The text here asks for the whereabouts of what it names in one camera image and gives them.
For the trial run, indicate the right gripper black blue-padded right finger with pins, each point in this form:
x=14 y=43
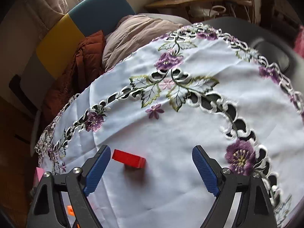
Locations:
x=255 y=208

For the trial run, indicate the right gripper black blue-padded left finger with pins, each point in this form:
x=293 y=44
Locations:
x=47 y=208

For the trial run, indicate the orange perforated building block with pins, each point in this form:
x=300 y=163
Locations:
x=70 y=212

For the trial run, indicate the pink white shallow box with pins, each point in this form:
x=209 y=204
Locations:
x=38 y=175

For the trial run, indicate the red plastic block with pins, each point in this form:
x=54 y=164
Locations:
x=129 y=159

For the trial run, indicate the white embroidered floral tablecloth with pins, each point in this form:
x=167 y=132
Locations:
x=194 y=86

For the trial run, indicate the rust brown quilted jacket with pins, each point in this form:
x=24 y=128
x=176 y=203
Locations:
x=84 y=68

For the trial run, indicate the black leather chair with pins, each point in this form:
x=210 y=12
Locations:
x=268 y=45

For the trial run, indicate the beige pink quilted blanket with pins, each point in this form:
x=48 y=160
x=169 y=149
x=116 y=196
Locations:
x=133 y=32

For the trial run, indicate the yellow blue grey sofa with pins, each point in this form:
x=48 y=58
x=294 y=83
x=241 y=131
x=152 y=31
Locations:
x=57 y=48

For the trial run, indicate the wooden side table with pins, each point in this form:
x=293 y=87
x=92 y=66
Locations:
x=186 y=3

